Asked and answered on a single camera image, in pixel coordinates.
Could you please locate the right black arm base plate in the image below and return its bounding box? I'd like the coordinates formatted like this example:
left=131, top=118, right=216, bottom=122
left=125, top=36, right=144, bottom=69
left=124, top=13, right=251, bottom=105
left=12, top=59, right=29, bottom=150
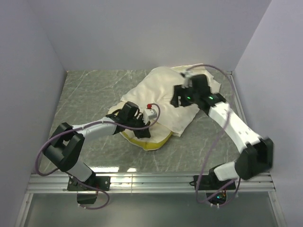
left=190, top=175, right=236, bottom=191

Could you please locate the aluminium right side rail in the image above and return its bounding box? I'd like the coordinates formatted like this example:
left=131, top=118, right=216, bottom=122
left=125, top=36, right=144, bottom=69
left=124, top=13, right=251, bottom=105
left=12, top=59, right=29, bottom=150
left=227, top=71, right=247, bottom=124

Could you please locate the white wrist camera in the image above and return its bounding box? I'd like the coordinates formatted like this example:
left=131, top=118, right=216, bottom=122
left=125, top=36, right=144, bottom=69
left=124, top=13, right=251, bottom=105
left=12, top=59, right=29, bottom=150
left=181, top=70, right=194, bottom=88
left=143, top=104, right=158, bottom=124

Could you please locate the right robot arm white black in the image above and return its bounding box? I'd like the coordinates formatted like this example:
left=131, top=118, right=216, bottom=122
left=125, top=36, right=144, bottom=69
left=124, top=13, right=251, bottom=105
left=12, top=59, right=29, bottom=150
left=170, top=74, right=274, bottom=189

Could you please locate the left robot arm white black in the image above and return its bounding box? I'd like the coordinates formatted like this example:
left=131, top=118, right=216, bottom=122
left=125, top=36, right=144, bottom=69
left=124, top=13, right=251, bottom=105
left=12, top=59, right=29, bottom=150
left=42, top=102, right=157, bottom=190

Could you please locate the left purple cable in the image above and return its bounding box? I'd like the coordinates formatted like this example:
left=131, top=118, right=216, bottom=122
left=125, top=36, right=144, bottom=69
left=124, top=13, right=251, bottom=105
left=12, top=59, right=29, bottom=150
left=35, top=103, right=161, bottom=210

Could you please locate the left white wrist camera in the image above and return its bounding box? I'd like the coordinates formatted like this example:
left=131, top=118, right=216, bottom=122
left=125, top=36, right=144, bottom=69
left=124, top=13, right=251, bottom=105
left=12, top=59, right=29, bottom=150
left=143, top=104, right=158, bottom=124

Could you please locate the cream quilted pillow yellow edge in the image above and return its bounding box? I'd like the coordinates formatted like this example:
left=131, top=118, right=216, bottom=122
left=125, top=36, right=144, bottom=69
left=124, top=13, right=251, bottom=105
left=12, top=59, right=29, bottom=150
left=107, top=104, right=174, bottom=151

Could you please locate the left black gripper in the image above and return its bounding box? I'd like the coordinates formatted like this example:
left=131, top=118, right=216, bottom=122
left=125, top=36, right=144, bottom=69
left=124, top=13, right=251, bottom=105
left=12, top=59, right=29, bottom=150
left=127, top=114, right=151, bottom=139

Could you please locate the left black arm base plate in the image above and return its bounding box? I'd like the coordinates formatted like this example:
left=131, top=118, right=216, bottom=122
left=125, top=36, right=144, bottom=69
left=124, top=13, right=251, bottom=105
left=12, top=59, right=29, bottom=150
left=67, top=175, right=111, bottom=192

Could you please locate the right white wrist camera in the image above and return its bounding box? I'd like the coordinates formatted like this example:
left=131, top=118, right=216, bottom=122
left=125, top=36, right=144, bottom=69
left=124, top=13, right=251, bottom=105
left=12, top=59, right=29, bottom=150
left=181, top=70, right=194, bottom=88

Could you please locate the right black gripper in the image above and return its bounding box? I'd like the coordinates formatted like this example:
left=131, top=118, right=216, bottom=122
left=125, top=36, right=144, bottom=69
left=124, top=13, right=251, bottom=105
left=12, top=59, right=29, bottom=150
left=169, top=84, right=199, bottom=108

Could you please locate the aluminium front mounting rail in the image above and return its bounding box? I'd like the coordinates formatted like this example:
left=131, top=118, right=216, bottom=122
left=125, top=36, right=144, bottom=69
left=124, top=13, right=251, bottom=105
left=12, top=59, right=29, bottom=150
left=26, top=172, right=276, bottom=194

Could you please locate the cream satin pillowcase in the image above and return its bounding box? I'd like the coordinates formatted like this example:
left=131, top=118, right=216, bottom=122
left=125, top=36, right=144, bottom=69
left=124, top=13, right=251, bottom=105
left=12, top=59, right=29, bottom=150
left=120, top=63, right=222, bottom=138

